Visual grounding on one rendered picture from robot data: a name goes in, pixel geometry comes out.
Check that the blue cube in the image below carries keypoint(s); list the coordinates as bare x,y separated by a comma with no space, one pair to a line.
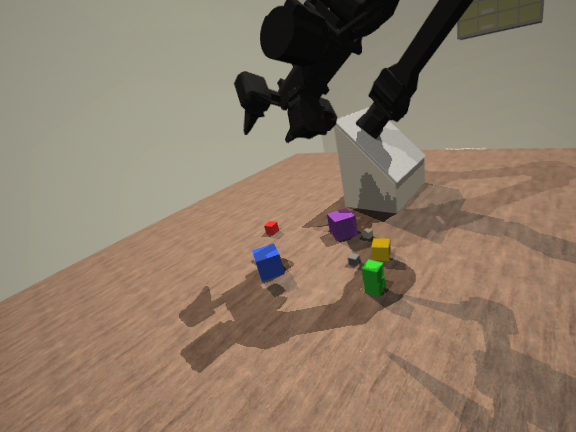
268,262

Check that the yellow block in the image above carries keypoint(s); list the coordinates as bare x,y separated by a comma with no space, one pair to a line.
381,249

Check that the purple block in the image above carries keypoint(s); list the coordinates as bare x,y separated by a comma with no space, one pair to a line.
342,224

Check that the red block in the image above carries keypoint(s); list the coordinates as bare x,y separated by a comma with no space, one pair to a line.
271,228

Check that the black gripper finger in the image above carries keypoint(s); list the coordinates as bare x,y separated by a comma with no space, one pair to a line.
250,119
289,137

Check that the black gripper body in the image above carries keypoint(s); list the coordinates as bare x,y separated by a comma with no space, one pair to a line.
255,96

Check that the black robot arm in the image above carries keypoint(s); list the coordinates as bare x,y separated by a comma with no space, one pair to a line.
323,39

